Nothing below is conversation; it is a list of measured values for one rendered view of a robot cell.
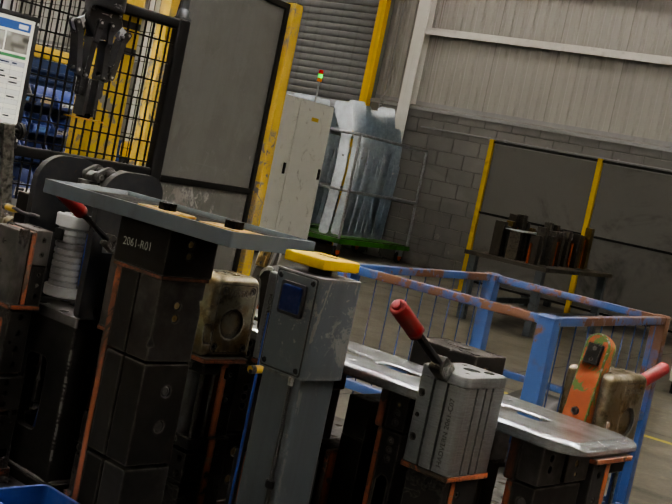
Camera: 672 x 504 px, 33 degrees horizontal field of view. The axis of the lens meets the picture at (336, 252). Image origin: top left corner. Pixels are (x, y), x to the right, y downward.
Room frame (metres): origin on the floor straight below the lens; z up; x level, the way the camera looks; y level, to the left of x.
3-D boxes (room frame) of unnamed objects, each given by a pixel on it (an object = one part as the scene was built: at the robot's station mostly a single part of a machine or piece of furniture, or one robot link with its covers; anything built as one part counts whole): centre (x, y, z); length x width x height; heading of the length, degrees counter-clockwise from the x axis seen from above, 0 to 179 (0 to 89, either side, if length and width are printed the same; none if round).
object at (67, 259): (1.70, 0.37, 0.94); 0.18 x 0.13 x 0.49; 49
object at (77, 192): (1.39, 0.21, 1.16); 0.37 x 0.14 x 0.02; 49
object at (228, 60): (5.20, 0.68, 1.00); 1.04 x 0.14 x 2.00; 148
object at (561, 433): (1.78, 0.14, 1.00); 1.38 x 0.22 x 0.02; 49
